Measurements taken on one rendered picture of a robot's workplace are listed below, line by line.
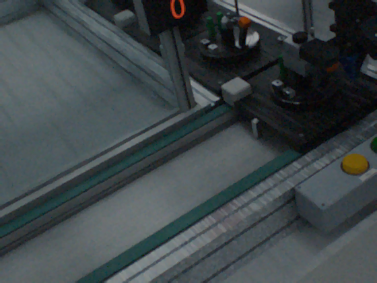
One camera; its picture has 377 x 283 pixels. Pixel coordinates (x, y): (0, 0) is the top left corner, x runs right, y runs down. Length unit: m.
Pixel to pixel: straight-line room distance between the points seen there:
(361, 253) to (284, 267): 0.13
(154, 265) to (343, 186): 0.32
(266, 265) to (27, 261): 0.40
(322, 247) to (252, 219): 0.14
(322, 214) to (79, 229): 0.42
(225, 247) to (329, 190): 0.19
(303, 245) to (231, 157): 0.22
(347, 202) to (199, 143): 0.34
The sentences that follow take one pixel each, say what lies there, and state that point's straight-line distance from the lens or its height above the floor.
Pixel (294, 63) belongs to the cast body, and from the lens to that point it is 1.10.
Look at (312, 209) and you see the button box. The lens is 0.95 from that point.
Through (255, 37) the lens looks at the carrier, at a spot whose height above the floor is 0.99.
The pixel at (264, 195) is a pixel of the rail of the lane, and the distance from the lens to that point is 0.96.
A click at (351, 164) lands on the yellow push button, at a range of 0.98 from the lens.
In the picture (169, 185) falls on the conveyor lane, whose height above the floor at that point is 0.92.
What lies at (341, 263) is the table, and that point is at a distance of 0.98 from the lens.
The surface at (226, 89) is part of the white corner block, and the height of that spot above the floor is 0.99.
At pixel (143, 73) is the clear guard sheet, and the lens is 1.10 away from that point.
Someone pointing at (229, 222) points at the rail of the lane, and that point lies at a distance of 0.92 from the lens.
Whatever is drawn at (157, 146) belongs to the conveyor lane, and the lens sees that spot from 1.12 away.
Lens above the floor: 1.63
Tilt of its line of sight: 35 degrees down
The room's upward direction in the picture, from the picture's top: 12 degrees counter-clockwise
